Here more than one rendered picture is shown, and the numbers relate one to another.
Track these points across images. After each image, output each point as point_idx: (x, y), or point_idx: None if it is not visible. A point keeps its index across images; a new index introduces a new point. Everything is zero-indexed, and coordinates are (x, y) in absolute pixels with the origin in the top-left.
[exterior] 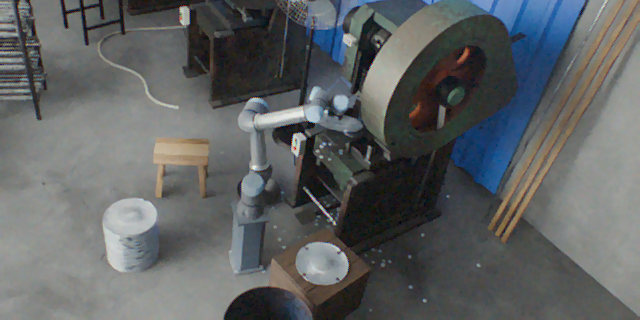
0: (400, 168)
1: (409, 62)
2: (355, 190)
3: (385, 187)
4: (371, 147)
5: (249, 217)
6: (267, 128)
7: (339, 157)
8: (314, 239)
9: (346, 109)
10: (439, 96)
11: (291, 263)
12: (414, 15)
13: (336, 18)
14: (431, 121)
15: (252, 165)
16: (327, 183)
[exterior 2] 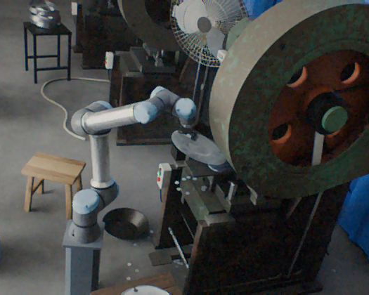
0: (270, 218)
1: (265, 49)
2: (208, 232)
3: (249, 239)
4: (234, 185)
5: (77, 239)
6: (95, 128)
7: (199, 193)
8: (149, 282)
9: (190, 116)
10: (311, 115)
11: None
12: (285, 1)
13: None
14: (306, 157)
15: (93, 180)
16: (191, 225)
